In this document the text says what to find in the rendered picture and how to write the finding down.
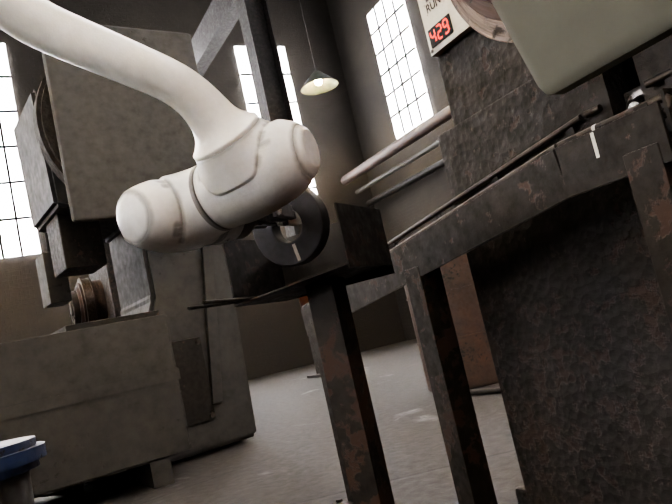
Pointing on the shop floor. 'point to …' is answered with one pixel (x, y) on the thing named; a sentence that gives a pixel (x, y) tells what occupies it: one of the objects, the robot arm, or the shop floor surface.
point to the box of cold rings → (96, 403)
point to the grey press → (109, 185)
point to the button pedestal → (581, 36)
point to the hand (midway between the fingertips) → (288, 217)
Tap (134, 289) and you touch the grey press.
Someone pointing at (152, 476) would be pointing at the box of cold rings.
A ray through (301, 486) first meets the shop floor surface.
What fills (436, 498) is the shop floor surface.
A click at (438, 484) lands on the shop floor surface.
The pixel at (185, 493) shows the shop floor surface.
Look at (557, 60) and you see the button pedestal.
